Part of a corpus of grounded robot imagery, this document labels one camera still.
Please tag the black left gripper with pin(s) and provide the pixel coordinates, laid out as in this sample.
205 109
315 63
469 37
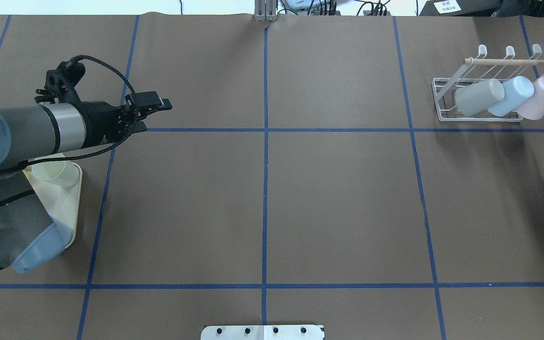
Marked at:
98 124

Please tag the pink plastic cup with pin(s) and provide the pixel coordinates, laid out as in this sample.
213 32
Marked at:
533 107

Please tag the light blue plastic cup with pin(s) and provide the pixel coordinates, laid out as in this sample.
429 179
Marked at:
517 91

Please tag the grey plastic cup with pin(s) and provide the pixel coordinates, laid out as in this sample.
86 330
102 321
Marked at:
475 98

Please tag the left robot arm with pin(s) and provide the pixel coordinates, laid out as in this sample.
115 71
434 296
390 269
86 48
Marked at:
29 235

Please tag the pale green plastic cup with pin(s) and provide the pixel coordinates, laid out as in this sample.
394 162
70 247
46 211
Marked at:
59 173

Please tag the cream plastic tray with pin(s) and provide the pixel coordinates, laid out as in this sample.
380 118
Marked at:
60 202

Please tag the white wire cup rack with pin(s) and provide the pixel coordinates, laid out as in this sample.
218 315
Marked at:
482 67

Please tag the aluminium frame post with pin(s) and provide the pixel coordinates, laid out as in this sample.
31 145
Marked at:
265 10

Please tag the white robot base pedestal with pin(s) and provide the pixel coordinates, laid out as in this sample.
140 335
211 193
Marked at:
264 332

